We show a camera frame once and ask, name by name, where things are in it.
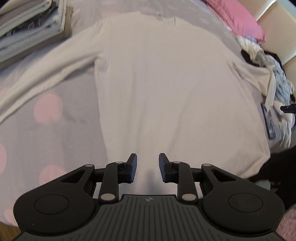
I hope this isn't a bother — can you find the white long sleeve shirt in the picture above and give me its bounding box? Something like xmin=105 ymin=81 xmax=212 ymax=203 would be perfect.
xmin=1 ymin=13 xmax=270 ymax=194

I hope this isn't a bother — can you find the pile of light clothes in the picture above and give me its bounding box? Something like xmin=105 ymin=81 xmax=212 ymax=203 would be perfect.
xmin=233 ymin=35 xmax=294 ymax=148

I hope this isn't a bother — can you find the dark remote control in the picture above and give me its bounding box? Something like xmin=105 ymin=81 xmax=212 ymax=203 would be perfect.
xmin=261 ymin=103 xmax=276 ymax=140

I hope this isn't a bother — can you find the grey pink dotted bedspread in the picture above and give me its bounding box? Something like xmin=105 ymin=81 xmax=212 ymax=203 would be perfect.
xmin=1 ymin=1 xmax=269 ymax=225

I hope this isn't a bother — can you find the beige padded headboard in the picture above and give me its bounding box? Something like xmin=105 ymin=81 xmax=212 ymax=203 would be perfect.
xmin=238 ymin=0 xmax=296 ymax=68

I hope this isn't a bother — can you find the pink pillow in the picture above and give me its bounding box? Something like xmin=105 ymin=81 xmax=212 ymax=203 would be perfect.
xmin=204 ymin=0 xmax=265 ymax=43

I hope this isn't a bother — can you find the white folded towel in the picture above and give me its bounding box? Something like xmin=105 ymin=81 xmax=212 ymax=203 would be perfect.
xmin=0 ymin=0 xmax=68 ymax=63

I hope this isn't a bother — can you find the floral dark folded garment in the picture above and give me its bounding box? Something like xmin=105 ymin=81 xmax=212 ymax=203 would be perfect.
xmin=1 ymin=1 xmax=58 ymax=38

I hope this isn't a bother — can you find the beige folded top garment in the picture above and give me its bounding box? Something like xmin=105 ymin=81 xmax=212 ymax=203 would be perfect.
xmin=1 ymin=1 xmax=52 ymax=26

